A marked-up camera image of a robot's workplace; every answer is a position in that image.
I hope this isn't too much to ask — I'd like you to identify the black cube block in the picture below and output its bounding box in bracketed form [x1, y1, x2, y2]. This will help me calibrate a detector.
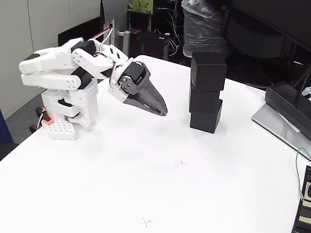
[188, 81, 221, 114]
[189, 51, 228, 93]
[189, 98, 224, 135]

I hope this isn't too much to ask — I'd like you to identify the black desk panel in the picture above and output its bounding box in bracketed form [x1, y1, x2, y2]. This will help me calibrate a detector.
[57, 15, 102, 50]

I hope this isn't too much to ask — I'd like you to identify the green cable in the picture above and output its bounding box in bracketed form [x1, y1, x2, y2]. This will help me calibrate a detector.
[294, 147, 311, 202]

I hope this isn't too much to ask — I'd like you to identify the green perforated board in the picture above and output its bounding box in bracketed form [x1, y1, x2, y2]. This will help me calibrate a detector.
[130, 0, 155, 15]

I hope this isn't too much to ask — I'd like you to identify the black monitor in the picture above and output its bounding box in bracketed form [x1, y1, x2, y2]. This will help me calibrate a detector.
[225, 0, 311, 58]

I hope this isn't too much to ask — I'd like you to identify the silver monitor stand base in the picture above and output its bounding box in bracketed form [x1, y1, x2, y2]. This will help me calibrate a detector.
[250, 101, 311, 164]

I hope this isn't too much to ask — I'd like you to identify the grey metal post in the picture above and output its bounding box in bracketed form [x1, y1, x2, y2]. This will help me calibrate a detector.
[122, 31, 131, 57]

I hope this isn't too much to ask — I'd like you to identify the black docking box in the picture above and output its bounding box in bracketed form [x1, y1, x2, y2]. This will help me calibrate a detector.
[263, 81, 311, 144]

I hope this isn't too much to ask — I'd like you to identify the black device with labels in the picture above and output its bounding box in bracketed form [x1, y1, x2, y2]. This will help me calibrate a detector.
[290, 164, 311, 233]

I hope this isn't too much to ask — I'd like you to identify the black box with orange mark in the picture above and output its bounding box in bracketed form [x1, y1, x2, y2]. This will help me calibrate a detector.
[129, 28, 171, 61]

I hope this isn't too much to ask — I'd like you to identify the grey metal cabinet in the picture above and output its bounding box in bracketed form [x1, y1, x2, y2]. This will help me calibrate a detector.
[0, 0, 101, 123]

